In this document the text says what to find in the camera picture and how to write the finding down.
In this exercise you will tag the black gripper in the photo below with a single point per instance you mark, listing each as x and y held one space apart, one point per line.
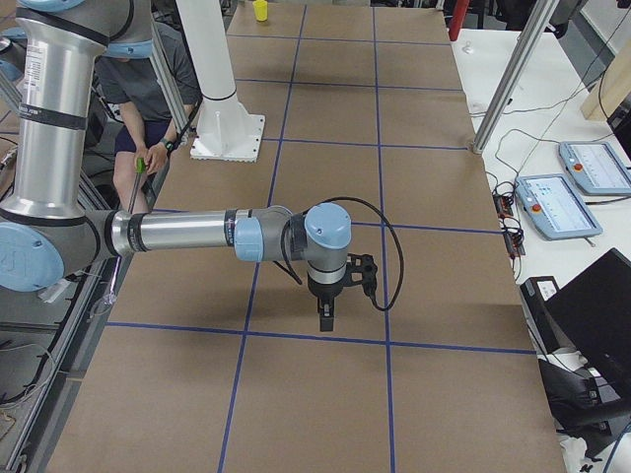
323 292

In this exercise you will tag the yellow plastic cup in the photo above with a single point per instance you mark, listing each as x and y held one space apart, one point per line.
260 9

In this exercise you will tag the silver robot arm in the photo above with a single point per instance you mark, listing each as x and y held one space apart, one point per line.
46 235

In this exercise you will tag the orange circuit board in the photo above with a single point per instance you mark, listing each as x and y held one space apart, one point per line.
504 205

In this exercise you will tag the near blue teach pendant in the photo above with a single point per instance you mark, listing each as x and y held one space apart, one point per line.
555 207

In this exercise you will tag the blue teach pendant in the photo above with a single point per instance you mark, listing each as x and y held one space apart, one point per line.
555 207
595 168

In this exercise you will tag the seated person grey shirt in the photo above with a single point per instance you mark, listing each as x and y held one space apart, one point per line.
148 129

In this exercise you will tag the far blue teach pendant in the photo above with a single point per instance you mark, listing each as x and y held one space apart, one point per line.
595 168

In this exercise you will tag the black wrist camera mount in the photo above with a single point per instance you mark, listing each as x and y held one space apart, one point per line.
361 270

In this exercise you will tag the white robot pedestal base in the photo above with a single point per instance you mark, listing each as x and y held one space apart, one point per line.
225 130

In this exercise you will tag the green handled tool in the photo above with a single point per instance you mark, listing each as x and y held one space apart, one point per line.
140 168

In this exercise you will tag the aluminium frame post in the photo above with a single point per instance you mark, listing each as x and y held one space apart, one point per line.
525 46

